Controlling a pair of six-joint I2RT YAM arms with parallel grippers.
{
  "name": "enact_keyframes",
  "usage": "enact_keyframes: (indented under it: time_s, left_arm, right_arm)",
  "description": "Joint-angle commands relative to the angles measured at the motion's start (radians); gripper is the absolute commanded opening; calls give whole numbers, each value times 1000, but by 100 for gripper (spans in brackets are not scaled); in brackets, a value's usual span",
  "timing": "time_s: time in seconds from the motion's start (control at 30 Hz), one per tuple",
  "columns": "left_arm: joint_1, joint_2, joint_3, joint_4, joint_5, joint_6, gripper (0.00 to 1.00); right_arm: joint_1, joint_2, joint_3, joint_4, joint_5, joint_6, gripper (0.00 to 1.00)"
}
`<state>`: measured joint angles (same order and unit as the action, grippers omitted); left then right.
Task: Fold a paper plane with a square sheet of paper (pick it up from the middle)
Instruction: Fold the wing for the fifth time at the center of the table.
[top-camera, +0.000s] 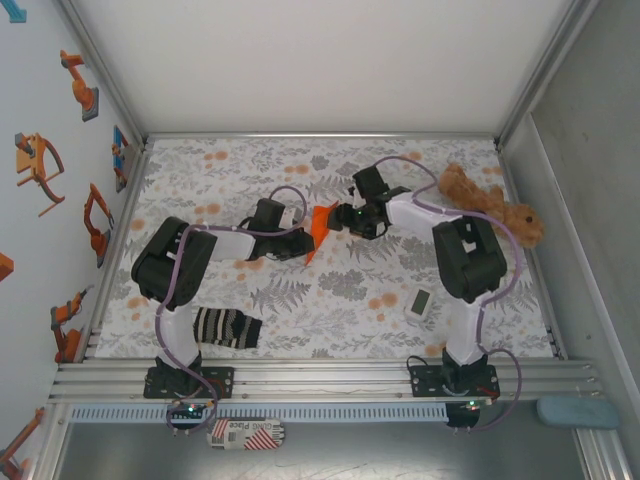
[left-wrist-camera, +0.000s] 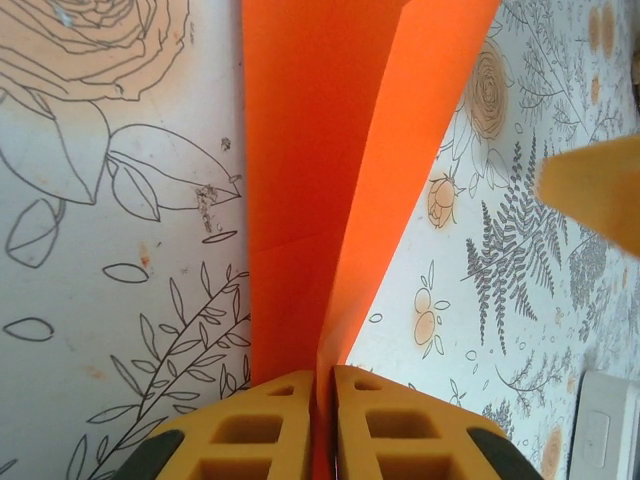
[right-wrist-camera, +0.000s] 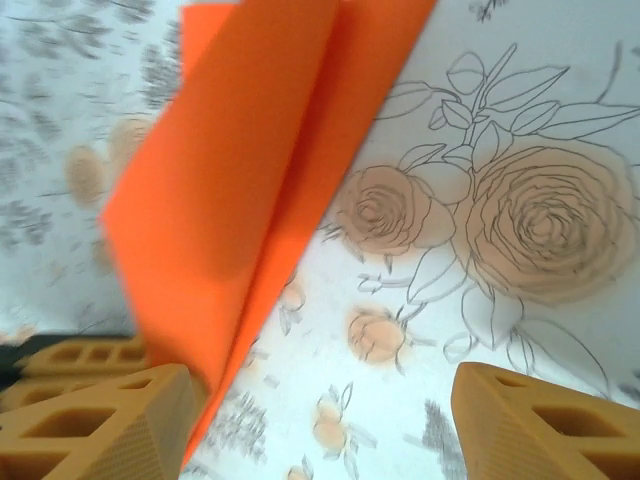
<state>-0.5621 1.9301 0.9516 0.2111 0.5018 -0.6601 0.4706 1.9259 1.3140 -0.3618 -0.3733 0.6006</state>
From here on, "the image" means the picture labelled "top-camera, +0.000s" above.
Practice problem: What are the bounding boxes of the brown teddy bear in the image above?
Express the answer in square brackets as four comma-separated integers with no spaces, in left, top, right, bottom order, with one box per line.
[436,161,546,249]

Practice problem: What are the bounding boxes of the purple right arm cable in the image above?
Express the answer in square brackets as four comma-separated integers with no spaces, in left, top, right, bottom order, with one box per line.
[371,155,525,434]

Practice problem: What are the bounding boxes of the orange cloth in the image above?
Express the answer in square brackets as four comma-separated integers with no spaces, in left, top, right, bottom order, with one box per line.
[302,203,342,266]

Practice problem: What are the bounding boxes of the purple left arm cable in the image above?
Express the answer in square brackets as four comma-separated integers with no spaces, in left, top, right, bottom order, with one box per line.
[155,185,310,437]

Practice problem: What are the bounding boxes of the aluminium mounting rails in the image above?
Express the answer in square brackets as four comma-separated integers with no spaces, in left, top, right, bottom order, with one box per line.
[48,355,609,405]

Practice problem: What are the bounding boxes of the black white striped sock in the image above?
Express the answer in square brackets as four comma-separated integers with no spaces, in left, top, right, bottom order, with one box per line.
[191,306,264,350]

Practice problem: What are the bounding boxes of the floral patterned table mat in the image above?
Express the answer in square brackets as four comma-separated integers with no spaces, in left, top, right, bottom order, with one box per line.
[93,135,557,361]

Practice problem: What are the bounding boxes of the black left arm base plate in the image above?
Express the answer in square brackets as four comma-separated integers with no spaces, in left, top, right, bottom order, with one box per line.
[143,365,236,400]

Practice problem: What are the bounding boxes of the white digital timer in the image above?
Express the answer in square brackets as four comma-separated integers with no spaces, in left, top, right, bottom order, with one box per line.
[403,288,433,322]

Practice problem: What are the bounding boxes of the orange grey gripper wall sticker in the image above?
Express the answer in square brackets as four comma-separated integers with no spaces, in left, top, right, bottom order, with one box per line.
[13,131,67,218]

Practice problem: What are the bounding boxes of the aluminium upright post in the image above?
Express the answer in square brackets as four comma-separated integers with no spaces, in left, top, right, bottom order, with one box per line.
[492,0,601,151]
[55,0,151,146]

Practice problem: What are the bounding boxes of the blue orange wall sticker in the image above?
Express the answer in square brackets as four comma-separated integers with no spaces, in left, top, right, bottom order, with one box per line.
[110,124,132,194]

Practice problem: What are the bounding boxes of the aluminium cross rail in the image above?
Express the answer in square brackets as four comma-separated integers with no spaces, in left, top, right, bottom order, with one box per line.
[143,130,501,142]

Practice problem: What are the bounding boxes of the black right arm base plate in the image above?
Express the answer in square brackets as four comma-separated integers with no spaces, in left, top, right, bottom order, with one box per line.
[409,364,500,400]

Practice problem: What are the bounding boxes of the white slotted cable duct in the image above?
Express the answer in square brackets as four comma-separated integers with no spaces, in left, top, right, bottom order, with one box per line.
[67,403,450,423]

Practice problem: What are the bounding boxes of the red white printed label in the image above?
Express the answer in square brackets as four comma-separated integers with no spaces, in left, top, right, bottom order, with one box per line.
[205,418,288,452]

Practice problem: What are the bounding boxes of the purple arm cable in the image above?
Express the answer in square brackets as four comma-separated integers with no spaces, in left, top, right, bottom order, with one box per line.
[155,185,310,437]
[371,155,525,434]

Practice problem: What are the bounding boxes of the teal sponge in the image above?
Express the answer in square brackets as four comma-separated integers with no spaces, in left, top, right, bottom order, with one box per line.
[535,395,622,432]

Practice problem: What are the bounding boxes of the aluminium side rail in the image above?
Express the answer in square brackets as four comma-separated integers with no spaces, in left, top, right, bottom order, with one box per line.
[495,142,570,361]
[74,142,154,362]

